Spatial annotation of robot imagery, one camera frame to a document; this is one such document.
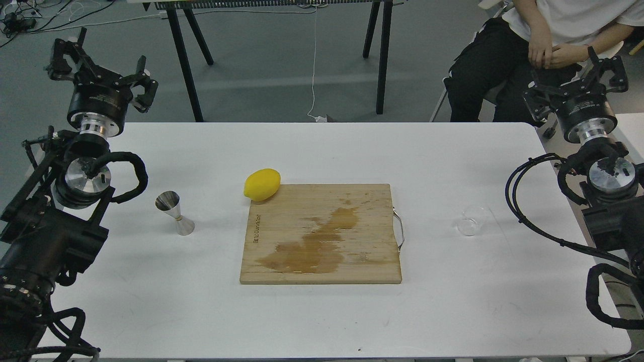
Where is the wooden cutting board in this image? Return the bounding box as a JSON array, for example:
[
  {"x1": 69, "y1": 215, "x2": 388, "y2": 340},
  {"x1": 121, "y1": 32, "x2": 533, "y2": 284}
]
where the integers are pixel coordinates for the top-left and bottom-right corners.
[{"x1": 239, "y1": 184, "x2": 403, "y2": 286}]

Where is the clear glass measuring cup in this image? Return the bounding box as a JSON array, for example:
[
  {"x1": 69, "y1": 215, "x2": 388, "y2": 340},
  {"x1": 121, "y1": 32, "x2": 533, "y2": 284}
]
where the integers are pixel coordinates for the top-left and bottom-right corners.
[{"x1": 457, "y1": 205, "x2": 490, "y2": 236}]

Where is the floor cables and adapter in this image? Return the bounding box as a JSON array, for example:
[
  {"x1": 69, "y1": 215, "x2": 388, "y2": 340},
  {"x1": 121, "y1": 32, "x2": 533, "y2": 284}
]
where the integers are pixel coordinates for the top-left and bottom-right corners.
[{"x1": 0, "y1": 0, "x2": 167, "y2": 48}]

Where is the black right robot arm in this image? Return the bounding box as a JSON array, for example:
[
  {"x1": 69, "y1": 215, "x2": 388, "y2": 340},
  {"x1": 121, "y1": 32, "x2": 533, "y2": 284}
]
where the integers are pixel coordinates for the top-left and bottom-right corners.
[{"x1": 505, "y1": 47, "x2": 643, "y2": 330}]

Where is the steel double jigger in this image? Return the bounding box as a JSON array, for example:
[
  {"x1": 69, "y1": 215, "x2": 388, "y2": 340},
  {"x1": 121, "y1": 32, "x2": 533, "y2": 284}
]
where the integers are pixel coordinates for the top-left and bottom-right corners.
[{"x1": 155, "y1": 191, "x2": 195, "y2": 236}]

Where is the yellow lemon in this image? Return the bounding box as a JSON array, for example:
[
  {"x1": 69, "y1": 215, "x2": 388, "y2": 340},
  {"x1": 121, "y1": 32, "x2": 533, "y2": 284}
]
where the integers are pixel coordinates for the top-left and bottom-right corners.
[{"x1": 243, "y1": 168, "x2": 281, "y2": 202}]

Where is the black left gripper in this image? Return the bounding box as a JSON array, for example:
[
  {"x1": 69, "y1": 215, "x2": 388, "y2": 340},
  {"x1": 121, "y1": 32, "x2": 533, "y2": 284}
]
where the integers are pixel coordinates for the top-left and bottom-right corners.
[{"x1": 45, "y1": 27, "x2": 158, "y2": 138}]

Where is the black legged background table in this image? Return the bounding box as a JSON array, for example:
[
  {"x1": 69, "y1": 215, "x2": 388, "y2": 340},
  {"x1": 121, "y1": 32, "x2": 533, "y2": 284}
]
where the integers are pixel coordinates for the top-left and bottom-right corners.
[{"x1": 127, "y1": 0, "x2": 404, "y2": 123}]

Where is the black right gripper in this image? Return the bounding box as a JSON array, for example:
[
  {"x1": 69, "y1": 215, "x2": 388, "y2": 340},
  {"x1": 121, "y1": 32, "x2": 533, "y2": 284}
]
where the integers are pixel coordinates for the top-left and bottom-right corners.
[{"x1": 523, "y1": 46, "x2": 629, "y2": 143}]

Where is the white side table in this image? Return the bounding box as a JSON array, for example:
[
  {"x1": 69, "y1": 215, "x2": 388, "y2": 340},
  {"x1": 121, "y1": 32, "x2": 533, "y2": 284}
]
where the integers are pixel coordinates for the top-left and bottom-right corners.
[{"x1": 611, "y1": 113, "x2": 643, "y2": 163}]

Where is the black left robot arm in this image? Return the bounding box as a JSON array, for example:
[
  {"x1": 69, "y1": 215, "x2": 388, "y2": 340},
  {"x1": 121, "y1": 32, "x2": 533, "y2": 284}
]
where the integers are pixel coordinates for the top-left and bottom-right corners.
[{"x1": 2, "y1": 28, "x2": 158, "y2": 361}]

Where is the white hanging cable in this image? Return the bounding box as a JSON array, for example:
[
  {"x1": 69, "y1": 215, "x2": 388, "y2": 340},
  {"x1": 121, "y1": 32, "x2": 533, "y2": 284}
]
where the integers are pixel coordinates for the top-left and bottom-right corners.
[{"x1": 306, "y1": 6, "x2": 328, "y2": 123}]

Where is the seated person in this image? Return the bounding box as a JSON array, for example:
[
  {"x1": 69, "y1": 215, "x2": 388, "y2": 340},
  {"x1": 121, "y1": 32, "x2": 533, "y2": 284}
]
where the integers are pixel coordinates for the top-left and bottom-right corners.
[{"x1": 444, "y1": 1, "x2": 643, "y2": 126}]

